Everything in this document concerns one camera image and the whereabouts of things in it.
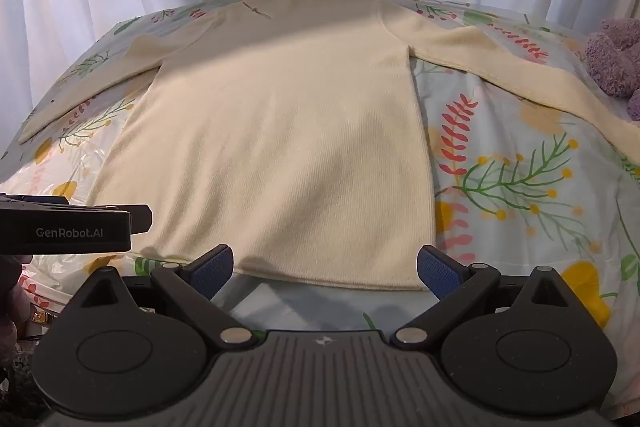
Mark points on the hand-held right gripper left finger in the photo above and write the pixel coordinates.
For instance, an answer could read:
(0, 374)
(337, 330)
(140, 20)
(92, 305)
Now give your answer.
(216, 271)

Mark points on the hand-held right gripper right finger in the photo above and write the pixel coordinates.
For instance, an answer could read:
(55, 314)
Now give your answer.
(436, 273)

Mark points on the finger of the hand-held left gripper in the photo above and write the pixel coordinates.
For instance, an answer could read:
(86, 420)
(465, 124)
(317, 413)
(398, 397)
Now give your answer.
(142, 218)

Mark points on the cream knit sweater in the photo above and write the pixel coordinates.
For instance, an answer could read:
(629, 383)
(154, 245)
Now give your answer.
(280, 132)

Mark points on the person's left hand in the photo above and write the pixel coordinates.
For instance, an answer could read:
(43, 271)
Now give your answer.
(19, 307)

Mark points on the floral bed sheet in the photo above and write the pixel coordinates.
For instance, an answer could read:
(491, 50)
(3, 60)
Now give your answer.
(525, 187)

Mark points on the purple plush toy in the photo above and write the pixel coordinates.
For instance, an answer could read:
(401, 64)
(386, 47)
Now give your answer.
(612, 54)

